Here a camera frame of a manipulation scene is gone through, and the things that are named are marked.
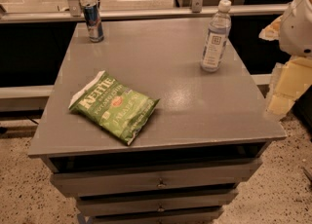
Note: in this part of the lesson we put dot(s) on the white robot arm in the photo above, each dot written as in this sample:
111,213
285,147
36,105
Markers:
290,81

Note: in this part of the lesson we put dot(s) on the clear plastic water bottle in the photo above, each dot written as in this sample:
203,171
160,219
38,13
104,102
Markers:
218,31

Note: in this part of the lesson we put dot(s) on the green kettle chips bag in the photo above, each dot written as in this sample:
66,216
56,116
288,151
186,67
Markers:
114,107

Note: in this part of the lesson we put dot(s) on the grey drawer cabinet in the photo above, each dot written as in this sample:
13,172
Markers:
200,117

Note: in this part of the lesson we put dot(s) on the blue silver energy drink can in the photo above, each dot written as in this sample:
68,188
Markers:
93,22

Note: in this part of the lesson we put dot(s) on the upper grey drawer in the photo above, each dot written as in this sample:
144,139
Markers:
128,180

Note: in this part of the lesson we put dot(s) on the grey drawer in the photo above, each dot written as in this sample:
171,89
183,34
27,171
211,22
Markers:
128,180
155,202
182,216

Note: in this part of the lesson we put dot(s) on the lower grey drawer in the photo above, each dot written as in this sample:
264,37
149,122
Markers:
182,216

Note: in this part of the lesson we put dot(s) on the middle grey drawer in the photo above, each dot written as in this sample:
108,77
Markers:
155,202

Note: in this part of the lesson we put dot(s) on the metal railing frame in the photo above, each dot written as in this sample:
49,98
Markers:
24,11

